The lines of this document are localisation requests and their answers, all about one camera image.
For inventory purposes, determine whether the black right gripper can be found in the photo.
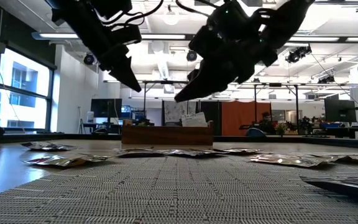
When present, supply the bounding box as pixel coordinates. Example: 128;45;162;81
175;27;278;103

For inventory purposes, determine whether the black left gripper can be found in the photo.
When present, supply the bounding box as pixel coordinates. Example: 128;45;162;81
51;0;142;93

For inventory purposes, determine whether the white orange paper tea packet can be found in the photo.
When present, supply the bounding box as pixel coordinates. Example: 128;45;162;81
181;111;209;128

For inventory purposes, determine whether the black foil tea packet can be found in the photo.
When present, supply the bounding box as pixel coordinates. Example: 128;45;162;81
300;174;358;200
20;141;77;152
162;148;226;159
113;148;167;159

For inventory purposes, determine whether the black room partition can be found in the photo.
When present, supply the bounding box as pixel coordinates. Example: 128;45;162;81
199;101;223;136

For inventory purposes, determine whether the wooden compartment tray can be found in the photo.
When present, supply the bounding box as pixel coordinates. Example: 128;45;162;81
121;120;214;146

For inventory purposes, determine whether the round white pendant lamp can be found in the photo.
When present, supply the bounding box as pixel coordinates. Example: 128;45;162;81
162;4;180;26

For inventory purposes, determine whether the person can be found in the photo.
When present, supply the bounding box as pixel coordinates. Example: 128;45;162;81
258;111;275;133

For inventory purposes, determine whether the blue office chair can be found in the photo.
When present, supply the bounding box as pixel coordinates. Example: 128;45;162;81
244;126;267;138

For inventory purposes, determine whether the small potted plant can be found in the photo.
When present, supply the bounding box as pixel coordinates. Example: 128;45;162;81
275;123;288;137

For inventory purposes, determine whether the black ceiling spotlight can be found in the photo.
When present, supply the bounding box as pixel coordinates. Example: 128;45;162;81
317;74;336;85
284;44;313;64

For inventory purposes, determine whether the large office window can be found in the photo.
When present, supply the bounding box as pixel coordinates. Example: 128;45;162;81
0;46;57;133

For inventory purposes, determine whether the grey woven placemat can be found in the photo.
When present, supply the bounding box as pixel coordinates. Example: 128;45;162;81
0;151;358;224

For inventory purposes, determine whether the office desk with clutter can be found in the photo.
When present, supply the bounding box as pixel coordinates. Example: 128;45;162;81
305;123;358;139

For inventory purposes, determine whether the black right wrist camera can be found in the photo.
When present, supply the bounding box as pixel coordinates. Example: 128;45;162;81
191;26;219;57

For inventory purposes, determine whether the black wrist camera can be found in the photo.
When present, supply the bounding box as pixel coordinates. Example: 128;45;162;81
191;26;219;57
113;24;143;45

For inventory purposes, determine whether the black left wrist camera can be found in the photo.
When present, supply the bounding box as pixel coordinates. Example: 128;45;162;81
113;24;143;45

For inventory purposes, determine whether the black metal frame stand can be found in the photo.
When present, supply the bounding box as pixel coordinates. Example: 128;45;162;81
253;82;300;125
143;80;190;118

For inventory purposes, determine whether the white wall poster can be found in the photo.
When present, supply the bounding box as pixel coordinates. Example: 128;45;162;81
163;100;198;126

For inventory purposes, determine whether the black aluminium table frame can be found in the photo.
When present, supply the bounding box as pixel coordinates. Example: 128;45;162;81
0;113;358;151

